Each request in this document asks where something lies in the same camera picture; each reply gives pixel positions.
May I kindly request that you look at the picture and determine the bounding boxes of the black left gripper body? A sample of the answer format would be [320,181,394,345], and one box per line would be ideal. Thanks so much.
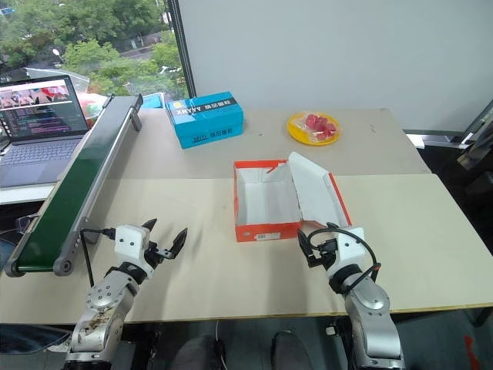
[143,240,173,271]

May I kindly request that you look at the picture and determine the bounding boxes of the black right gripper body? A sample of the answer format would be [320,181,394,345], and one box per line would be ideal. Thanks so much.
[309,238,340,271]

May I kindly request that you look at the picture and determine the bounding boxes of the orange shoe box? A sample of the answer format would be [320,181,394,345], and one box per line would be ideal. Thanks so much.
[233,151,354,244]

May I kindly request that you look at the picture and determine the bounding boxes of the green conveyor belt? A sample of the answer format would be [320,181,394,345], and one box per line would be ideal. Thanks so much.
[4,92,145,278]

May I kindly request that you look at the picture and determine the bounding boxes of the blue cardboard box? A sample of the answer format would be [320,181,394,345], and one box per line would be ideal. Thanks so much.
[166,91,247,150]

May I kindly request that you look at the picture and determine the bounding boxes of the blue plastic bin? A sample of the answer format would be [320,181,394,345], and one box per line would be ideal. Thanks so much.
[141,92,169,109]

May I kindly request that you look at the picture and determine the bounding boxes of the bag of red cubes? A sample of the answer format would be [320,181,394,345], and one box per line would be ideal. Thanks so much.
[297,113,340,142]

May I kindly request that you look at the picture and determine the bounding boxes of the yellow round plate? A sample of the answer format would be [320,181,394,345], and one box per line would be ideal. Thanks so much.
[286,111,343,146]

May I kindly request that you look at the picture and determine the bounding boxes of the dark rounded shape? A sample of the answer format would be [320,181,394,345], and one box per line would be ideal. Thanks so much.
[270,330,310,370]

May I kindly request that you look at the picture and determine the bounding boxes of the black glasses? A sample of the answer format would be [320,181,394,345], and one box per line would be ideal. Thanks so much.
[14,214,40,235]

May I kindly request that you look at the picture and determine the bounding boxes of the white side table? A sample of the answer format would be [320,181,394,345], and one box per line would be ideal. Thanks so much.
[0,180,59,207]

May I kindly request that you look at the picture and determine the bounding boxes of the bag with colourful items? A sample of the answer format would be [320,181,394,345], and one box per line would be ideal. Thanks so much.
[78,91,110,130]

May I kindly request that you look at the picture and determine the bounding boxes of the grey open laptop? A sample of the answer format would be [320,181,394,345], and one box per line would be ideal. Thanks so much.
[0,74,91,189]

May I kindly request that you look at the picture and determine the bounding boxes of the dark blue seat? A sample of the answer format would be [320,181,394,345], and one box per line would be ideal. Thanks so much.
[0,325,73,356]

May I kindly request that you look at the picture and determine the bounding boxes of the dark equipment beside table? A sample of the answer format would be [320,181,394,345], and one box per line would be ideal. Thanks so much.
[456,110,493,202]

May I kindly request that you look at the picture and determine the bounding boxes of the white partition panel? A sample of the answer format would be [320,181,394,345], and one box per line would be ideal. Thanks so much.
[177,0,493,149]

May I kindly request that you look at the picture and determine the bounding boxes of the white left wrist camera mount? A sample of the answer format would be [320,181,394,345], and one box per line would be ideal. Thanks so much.
[113,224,153,279]

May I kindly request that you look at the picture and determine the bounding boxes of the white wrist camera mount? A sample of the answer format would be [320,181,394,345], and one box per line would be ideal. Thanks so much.
[113,224,153,279]
[335,226,366,271]

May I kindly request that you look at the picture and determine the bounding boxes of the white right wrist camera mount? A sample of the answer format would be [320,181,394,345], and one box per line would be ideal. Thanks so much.
[335,226,366,271]

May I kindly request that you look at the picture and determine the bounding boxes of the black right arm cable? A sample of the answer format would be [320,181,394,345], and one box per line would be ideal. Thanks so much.
[307,227,383,288]

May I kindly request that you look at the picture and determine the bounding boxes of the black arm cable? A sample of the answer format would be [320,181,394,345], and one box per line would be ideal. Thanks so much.
[79,227,117,288]
[307,227,383,288]

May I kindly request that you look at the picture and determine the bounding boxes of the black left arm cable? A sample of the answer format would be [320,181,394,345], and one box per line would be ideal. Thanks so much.
[79,227,117,288]

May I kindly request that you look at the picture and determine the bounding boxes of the thin white cable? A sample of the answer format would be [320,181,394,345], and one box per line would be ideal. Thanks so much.
[214,320,227,370]

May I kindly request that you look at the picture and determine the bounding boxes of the dark window frame post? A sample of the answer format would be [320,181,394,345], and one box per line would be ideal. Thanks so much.
[168,0,198,99]

